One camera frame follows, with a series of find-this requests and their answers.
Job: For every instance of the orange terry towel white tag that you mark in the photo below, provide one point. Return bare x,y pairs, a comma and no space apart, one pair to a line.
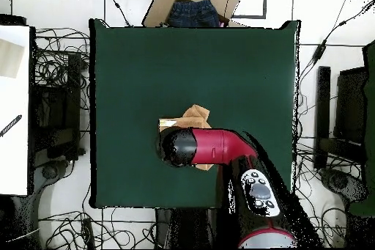
196,115

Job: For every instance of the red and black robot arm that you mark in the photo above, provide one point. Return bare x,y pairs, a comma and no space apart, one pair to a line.
214,147

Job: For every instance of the dark green tablecloth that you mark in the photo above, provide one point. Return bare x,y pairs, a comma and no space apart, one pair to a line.
140,80

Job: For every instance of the dark blue jeans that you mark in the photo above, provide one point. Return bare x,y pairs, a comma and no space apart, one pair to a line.
193,14

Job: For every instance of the brown cardboard box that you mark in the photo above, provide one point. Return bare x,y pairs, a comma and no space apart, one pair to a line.
159,9

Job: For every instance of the black equipment stand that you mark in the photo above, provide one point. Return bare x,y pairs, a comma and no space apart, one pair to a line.
55,115

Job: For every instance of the white side table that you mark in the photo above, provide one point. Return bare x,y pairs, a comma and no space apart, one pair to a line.
14,159

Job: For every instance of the beige paper sheet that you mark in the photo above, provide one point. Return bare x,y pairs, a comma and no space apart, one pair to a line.
10,59

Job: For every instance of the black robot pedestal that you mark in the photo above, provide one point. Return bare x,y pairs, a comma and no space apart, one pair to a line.
187,228

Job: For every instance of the black floor frame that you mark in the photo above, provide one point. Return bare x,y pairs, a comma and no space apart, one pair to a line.
265,0

